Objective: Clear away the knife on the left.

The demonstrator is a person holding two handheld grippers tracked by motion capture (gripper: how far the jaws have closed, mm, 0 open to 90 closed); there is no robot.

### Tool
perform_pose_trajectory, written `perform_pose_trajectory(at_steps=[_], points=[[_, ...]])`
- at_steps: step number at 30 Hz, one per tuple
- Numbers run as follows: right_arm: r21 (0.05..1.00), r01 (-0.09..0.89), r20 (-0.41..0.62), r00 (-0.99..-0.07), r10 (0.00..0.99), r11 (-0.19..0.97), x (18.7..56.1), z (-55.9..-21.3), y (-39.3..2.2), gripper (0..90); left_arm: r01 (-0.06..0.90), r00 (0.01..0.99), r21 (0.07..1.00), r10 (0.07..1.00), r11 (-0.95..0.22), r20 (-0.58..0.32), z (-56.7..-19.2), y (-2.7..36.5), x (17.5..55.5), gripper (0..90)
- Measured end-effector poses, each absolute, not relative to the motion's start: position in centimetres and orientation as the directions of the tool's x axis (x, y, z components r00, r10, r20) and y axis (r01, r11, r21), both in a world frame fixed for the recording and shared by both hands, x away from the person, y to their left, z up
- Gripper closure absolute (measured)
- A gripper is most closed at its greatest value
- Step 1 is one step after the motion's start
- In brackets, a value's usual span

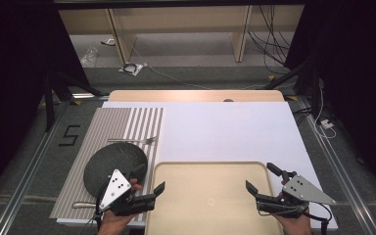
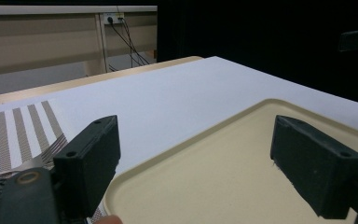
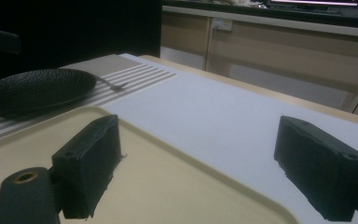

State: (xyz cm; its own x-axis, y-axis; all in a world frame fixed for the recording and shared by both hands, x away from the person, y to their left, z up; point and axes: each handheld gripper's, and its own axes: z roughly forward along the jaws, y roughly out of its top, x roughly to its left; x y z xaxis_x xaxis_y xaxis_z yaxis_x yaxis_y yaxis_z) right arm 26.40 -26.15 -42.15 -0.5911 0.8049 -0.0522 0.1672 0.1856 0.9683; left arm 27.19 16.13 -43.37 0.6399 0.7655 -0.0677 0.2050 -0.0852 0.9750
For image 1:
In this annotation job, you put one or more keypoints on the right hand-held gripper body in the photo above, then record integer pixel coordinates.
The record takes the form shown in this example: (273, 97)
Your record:
(302, 191)

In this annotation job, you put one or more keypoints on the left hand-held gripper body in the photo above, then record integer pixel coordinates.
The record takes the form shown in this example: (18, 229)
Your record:
(114, 191)

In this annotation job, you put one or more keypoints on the black round plate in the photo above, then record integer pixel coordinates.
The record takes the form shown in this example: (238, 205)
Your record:
(111, 163)

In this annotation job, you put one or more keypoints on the silver fork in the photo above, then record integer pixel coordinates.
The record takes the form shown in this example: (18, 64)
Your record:
(133, 140)

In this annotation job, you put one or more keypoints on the silver knife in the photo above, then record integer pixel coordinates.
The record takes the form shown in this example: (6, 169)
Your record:
(84, 205)

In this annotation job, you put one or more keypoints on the beige plastic tray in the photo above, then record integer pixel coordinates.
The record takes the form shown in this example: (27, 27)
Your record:
(209, 196)

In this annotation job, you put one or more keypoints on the person's left hand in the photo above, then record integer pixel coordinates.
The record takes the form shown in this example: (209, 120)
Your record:
(114, 223)

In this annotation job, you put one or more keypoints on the person's right hand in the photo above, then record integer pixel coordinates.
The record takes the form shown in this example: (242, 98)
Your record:
(297, 225)

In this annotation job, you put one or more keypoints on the grey white striped placemat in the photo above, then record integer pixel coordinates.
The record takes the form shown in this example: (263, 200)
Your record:
(78, 169)

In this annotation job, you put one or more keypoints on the white table board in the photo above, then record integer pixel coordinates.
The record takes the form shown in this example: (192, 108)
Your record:
(235, 130)

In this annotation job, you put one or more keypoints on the white power adapter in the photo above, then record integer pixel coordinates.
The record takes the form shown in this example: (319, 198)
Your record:
(326, 123)

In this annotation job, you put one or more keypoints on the black metal stand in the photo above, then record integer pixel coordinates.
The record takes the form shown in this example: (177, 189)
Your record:
(313, 88)
(49, 101)

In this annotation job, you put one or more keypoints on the light wooden table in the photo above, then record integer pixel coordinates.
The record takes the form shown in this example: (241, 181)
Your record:
(192, 95)

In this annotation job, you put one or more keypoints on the black curtain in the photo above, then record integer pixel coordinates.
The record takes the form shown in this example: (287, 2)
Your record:
(359, 81)
(13, 81)

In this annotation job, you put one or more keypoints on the clear crumpled plastic bag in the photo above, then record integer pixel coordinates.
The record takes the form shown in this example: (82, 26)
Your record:
(89, 57)

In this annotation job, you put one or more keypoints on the small flat floor packet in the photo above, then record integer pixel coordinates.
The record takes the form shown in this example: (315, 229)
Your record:
(108, 42)

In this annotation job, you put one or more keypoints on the light wooden desk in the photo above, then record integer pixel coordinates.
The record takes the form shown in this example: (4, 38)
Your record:
(176, 18)

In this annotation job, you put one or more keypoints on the aluminium floor rail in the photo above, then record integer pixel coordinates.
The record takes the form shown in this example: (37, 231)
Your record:
(339, 173)
(29, 169)

